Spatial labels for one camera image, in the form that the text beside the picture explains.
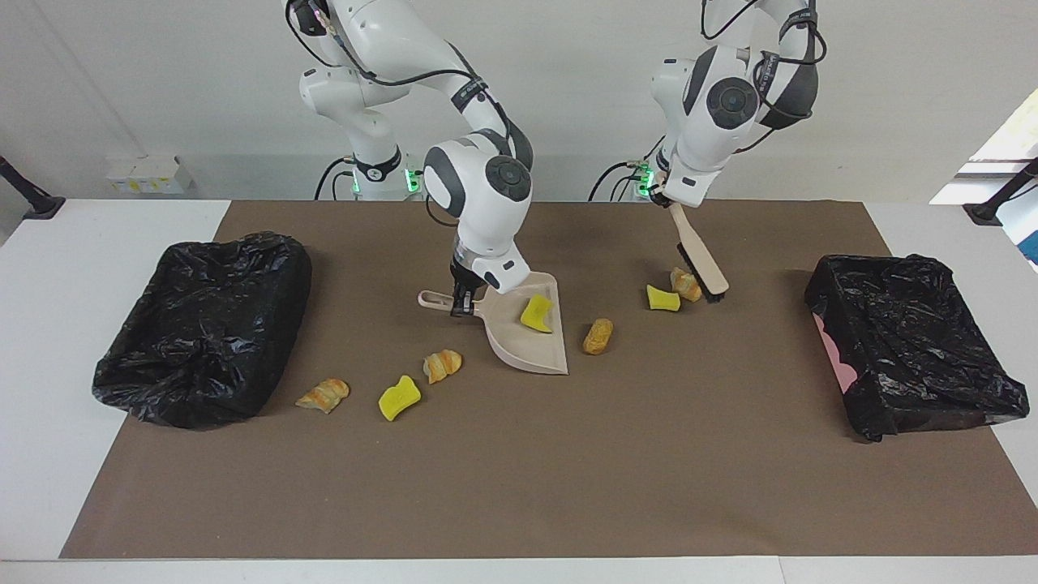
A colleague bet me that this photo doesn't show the beige plastic dustpan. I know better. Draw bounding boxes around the beige plastic dustpan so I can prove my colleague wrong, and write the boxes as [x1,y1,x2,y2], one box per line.
[418,272,570,376]

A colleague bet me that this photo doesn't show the striped croissant piece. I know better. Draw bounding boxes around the striped croissant piece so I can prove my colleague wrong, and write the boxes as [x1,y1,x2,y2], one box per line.
[670,267,705,303]
[422,349,464,381]
[295,378,351,414]

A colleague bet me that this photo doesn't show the beige hand brush black bristles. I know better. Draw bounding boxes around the beige hand brush black bristles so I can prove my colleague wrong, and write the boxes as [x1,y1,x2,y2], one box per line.
[668,203,730,305]

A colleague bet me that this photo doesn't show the brown fried nugget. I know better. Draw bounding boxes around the brown fried nugget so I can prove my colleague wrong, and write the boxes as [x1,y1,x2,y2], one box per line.
[582,318,615,356]

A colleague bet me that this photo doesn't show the pink plastic bin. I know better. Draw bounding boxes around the pink plastic bin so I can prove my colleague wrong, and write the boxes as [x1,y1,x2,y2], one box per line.
[813,312,859,394]

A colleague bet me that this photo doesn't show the black plastic trash bag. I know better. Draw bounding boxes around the black plastic trash bag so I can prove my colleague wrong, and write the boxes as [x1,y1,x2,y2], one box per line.
[804,254,1031,443]
[92,231,313,431]

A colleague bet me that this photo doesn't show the brown table mat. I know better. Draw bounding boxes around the brown table mat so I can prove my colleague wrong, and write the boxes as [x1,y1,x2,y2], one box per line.
[58,200,1038,559]

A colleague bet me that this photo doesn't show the black base power cable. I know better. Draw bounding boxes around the black base power cable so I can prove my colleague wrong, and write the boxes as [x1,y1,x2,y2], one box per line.
[589,161,643,201]
[315,157,358,201]

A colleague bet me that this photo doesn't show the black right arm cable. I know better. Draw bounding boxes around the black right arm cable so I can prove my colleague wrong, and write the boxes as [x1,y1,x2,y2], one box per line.
[304,0,520,228]

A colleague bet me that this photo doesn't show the white wall socket box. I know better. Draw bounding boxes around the white wall socket box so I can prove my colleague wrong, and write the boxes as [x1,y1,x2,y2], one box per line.
[105,154,194,195]

